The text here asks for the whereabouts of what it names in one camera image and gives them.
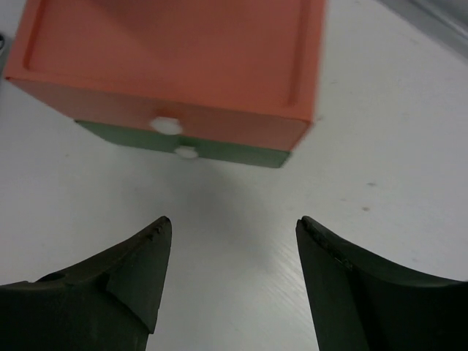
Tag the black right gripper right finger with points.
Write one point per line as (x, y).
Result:
(361, 301)

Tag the aluminium table frame rail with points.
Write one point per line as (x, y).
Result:
(445, 21)

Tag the orange top drawer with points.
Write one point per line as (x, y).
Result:
(170, 118)

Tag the orange drawer cabinet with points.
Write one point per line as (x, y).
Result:
(253, 56)

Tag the green bottom drawer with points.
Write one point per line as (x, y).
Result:
(207, 149)

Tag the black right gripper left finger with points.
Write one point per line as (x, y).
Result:
(109, 301)

